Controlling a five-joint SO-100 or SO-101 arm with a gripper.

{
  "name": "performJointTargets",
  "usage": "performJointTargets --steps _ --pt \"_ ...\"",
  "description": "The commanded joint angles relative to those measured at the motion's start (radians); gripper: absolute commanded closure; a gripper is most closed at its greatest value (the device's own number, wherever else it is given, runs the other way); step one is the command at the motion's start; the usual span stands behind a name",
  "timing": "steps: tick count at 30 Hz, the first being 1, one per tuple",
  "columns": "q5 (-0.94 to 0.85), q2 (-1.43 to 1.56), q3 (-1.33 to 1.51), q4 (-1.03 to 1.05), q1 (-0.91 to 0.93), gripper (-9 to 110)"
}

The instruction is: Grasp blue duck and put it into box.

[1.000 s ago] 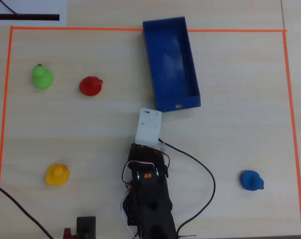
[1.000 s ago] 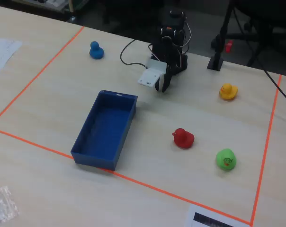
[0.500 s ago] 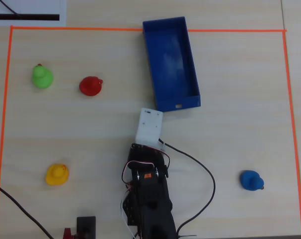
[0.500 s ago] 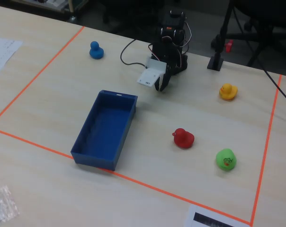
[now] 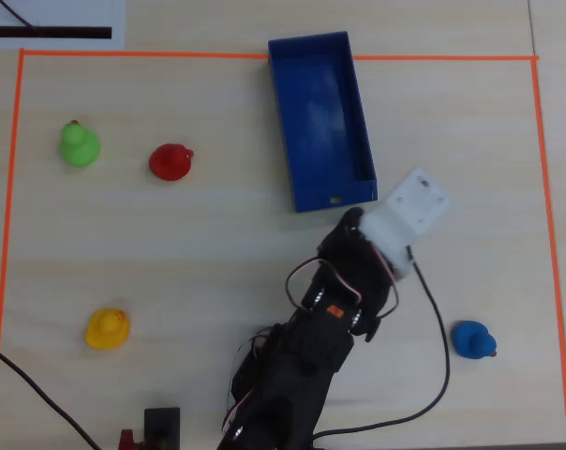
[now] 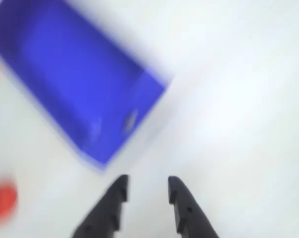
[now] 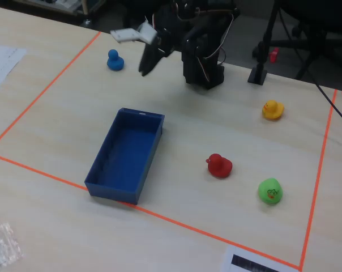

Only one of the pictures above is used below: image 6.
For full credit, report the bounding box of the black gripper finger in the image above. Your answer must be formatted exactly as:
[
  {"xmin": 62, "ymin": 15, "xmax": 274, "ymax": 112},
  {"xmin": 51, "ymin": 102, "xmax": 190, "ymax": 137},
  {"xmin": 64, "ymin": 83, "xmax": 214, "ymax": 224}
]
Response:
[
  {"xmin": 70, "ymin": 174, "xmax": 129, "ymax": 238},
  {"xmin": 167, "ymin": 176, "xmax": 220, "ymax": 238}
]

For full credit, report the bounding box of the red round object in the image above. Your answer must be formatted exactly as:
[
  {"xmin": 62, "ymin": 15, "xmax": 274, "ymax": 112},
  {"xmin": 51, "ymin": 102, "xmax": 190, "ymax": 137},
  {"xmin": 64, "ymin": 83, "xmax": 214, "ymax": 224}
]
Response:
[{"xmin": 0, "ymin": 176, "xmax": 18, "ymax": 221}]

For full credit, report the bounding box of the blue plastic box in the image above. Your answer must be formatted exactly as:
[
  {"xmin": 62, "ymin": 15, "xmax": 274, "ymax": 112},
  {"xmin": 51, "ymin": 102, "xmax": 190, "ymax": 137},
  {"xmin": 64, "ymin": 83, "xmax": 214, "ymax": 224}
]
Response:
[{"xmin": 0, "ymin": 0, "xmax": 168, "ymax": 172}]

